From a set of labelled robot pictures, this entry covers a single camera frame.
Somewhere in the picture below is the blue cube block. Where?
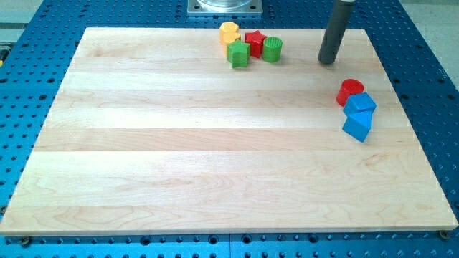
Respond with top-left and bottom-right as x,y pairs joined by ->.
344,92 -> 377,115

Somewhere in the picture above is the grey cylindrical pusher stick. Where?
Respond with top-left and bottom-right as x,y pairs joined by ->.
318,0 -> 356,65

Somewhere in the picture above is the blue perforated metal table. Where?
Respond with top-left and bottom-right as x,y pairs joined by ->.
1,0 -> 458,257

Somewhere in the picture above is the light wooden board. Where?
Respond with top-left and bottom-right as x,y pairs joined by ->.
1,27 -> 458,236

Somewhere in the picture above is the red star block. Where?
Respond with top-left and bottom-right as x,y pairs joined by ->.
245,30 -> 267,58

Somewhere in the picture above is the green star block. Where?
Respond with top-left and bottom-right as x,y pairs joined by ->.
227,39 -> 250,68

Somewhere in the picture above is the green cylinder block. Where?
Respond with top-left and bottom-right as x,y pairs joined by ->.
262,37 -> 283,63

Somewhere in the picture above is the yellow hexagon block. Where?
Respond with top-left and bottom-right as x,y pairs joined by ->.
219,21 -> 239,44

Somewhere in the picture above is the red cylinder block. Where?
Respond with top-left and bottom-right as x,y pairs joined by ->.
336,79 -> 364,107

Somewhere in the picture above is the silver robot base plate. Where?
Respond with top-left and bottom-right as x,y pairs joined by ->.
187,0 -> 263,14

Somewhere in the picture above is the blue triangle block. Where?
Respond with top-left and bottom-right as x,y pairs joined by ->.
342,111 -> 372,143

